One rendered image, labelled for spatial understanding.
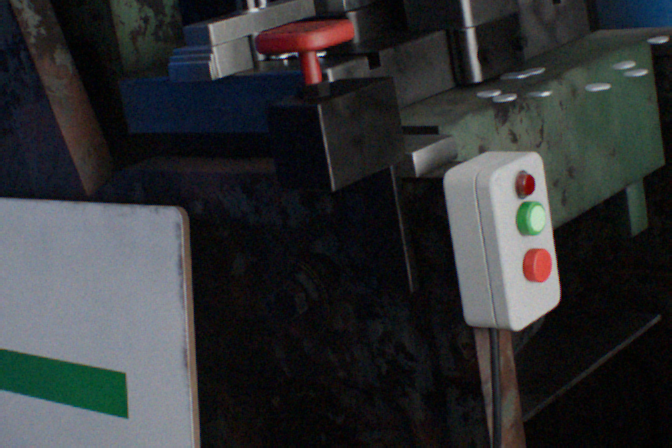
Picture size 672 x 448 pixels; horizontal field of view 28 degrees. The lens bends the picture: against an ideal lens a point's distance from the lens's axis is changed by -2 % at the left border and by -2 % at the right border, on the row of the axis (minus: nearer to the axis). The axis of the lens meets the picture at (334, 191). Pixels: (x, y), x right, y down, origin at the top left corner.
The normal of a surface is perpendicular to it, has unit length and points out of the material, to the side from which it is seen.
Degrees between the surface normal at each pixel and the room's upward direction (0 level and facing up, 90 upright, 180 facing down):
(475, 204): 90
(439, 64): 90
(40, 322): 78
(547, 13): 90
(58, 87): 73
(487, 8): 90
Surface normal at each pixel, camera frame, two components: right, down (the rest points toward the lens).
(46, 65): 0.66, -0.25
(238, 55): 0.74, 0.03
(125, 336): -0.66, 0.08
